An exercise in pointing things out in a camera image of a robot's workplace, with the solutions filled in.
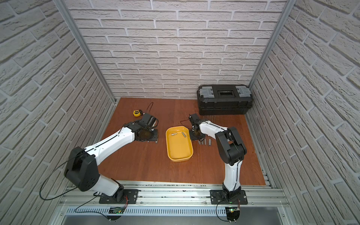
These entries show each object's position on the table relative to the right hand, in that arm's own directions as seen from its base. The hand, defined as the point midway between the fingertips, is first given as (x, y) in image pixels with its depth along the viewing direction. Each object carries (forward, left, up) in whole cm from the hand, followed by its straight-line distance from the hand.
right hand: (196, 136), depth 98 cm
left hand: (-3, +26, +12) cm, 28 cm away
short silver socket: (-5, -1, +1) cm, 5 cm away
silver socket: (-5, -3, +1) cm, 6 cm away
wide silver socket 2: (+2, +16, +2) cm, 16 cm away
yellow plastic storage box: (-5, +13, 0) cm, 13 cm away
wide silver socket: (-5, -9, +1) cm, 10 cm away
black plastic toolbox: (+21, -22, +16) cm, 34 cm away
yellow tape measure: (+23, +45, +3) cm, 51 cm away
